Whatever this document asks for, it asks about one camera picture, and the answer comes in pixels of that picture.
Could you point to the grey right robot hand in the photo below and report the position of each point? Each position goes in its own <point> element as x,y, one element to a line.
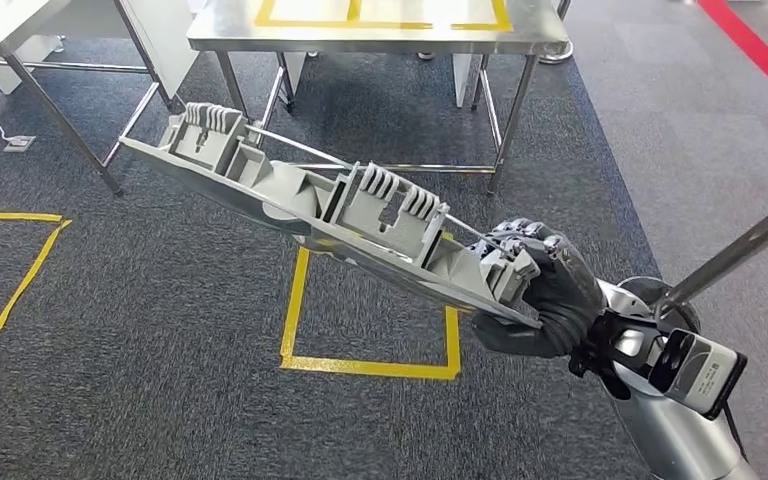
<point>566,291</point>

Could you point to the grey plastic wheel hubcap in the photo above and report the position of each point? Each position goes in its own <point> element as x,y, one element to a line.
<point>304,199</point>

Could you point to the yellow tape on workbench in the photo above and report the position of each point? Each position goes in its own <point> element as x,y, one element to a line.
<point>390,26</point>

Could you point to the steel workbench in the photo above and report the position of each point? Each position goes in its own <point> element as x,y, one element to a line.
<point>371,40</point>

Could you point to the chrome stanchion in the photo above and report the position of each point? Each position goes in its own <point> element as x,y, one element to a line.
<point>556,53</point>
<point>742,245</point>

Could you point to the yellow floor tape square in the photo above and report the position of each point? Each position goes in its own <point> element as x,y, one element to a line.
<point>26,278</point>
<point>357,366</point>

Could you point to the red barrier belt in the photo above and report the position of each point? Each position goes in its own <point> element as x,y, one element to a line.
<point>755,43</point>

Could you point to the white board panel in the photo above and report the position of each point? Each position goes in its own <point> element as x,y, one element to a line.
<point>159,40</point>

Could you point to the floor power socket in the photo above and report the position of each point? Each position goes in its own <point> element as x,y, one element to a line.
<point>20,143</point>

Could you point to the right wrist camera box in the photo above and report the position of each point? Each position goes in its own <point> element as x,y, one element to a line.
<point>702,374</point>

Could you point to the steel frame table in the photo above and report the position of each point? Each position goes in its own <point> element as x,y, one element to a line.
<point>0,26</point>

